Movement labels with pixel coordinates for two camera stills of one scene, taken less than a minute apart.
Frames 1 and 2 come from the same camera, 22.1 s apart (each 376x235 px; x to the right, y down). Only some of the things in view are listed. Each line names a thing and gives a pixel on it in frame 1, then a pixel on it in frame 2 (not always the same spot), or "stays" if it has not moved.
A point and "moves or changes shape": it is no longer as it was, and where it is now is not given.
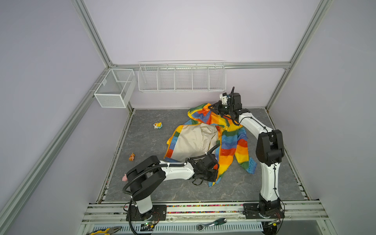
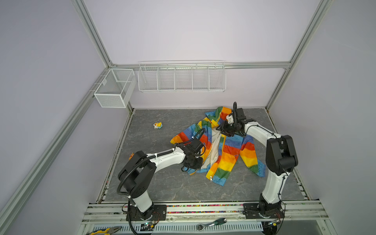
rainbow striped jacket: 208,134 moves or changes shape
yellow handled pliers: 105,231 stays
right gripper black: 218,105 to 223,129
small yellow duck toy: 157,125 stays
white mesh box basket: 116,88 stays
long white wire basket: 182,76 stays
